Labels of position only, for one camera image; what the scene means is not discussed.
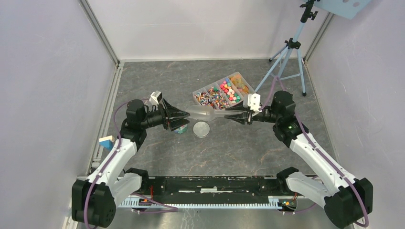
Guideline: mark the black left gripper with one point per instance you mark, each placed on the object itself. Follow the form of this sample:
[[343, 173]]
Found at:
[[170, 112]]

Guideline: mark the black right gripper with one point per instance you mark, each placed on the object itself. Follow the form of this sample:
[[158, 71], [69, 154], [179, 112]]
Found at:
[[241, 118]]

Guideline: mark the clear round jar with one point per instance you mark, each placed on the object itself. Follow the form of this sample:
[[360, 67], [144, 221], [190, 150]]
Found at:
[[181, 129]]

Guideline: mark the clear plastic scoop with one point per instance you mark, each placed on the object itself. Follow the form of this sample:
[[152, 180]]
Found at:
[[208, 113]]

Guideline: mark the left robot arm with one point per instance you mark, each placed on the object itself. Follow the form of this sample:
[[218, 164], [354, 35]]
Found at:
[[96, 198]]

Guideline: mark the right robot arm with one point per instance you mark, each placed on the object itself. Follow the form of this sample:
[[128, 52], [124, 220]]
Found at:
[[345, 199]]

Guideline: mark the clear compartment candy tray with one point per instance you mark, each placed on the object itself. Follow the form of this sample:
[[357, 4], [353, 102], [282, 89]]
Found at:
[[223, 93]]

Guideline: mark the blue and white block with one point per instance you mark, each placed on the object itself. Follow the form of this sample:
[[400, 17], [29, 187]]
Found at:
[[107, 142]]

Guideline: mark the light blue perforated board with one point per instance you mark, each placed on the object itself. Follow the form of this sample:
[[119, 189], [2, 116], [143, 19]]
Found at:
[[344, 8]]

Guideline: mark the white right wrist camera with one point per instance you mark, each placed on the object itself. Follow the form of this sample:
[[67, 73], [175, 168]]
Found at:
[[252, 102]]

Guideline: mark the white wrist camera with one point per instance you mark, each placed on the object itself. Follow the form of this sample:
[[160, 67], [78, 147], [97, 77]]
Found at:
[[155, 98], [252, 102]]

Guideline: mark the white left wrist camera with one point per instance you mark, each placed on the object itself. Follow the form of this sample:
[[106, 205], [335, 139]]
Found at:
[[155, 98]]

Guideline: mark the light blue camera tripod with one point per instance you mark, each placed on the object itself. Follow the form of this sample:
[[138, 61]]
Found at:
[[281, 58]]

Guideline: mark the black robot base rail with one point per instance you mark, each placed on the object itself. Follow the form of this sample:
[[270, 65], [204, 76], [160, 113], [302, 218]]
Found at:
[[214, 189]]

